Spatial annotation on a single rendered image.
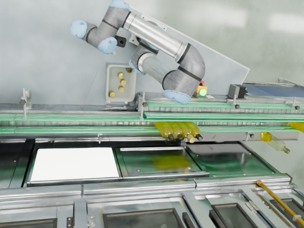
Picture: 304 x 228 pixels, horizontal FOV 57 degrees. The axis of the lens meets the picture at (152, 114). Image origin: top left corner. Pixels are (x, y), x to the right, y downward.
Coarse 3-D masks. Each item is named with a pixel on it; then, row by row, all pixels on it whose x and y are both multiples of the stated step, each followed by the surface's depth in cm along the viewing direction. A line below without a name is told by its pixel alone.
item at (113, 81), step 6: (114, 66) 165; (120, 66) 166; (126, 66) 166; (108, 72) 165; (114, 72) 173; (126, 72) 175; (132, 72) 174; (108, 78) 166; (114, 78) 174; (126, 78) 176; (132, 78) 174; (108, 84) 168; (114, 84) 176; (120, 84) 177; (126, 84) 178; (132, 84) 174; (108, 90) 169; (114, 90) 177; (126, 90) 179; (132, 90) 174; (108, 96) 173; (114, 96) 177; (120, 96) 178; (126, 96) 179; (132, 96) 175
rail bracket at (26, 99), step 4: (24, 88) 145; (24, 92) 146; (28, 92) 155; (24, 96) 146; (28, 96) 155; (20, 100) 142; (24, 100) 143; (28, 100) 157; (24, 104) 148; (28, 104) 158; (32, 104) 166; (24, 108) 148; (28, 108) 159; (32, 108) 161; (24, 112) 149; (24, 116) 150
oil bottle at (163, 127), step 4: (156, 124) 177; (160, 124) 169; (164, 124) 168; (168, 124) 169; (160, 128) 168; (164, 128) 162; (168, 128) 163; (160, 132) 168; (164, 132) 161; (168, 132) 161; (172, 132) 162; (164, 136) 162
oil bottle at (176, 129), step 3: (168, 123) 172; (171, 123) 171; (174, 123) 171; (171, 126) 167; (174, 126) 167; (177, 126) 168; (174, 129) 163; (177, 129) 163; (180, 129) 164; (174, 132) 162; (177, 132) 162; (180, 132) 163; (174, 135) 163
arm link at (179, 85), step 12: (144, 48) 150; (132, 60) 154; (144, 60) 147; (156, 60) 143; (144, 72) 152; (156, 72) 135; (168, 72) 126; (180, 72) 118; (168, 84) 122; (180, 84) 118; (192, 84) 118; (168, 96) 120; (180, 96) 119
